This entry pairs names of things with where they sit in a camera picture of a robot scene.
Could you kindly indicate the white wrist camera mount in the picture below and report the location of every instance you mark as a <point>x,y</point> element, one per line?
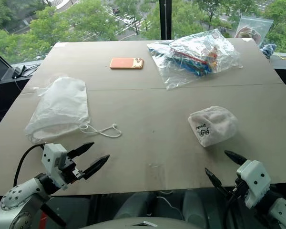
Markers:
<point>254,182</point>
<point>53,160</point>

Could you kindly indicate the orange smartphone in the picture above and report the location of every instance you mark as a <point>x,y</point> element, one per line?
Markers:
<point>126,63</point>

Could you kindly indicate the white folded towel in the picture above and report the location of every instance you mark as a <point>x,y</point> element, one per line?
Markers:
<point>214,125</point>

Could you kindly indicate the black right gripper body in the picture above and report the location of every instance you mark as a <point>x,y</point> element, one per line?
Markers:
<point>238,189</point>

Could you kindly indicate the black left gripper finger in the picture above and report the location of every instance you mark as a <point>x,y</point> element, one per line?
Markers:
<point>96,165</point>
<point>82,148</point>

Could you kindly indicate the blue cloth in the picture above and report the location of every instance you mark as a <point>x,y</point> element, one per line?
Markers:
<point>269,50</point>

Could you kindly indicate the black window frame post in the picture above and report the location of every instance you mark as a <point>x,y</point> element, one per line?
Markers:
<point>166,19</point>

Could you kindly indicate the dark rounded right leg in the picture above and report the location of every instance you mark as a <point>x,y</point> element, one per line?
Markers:
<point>194,207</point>

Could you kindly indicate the clear plastic bag with items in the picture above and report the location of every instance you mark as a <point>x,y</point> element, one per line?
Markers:
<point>195,57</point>

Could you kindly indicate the dark rounded leg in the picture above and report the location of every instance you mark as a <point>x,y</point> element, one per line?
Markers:
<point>194,207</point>
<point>135,205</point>

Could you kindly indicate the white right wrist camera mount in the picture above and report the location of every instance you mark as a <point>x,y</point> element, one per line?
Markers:
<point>254,182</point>

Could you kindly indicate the clear zip bag with contents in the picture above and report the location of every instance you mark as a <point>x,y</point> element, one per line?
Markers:
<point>253,29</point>

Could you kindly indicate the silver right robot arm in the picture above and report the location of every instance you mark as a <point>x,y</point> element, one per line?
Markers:
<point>280,210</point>

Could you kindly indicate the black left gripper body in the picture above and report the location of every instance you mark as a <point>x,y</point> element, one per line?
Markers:
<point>70,169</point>

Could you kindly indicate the dark rounded left leg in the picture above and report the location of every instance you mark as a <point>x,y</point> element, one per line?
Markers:
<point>135,205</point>

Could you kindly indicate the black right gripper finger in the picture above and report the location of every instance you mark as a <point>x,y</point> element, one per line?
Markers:
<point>214,180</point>
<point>236,157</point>

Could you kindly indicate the grey robot torso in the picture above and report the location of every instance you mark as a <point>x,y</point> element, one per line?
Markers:
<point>143,223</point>

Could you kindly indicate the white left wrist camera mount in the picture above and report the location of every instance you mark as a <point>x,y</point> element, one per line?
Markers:
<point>53,160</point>

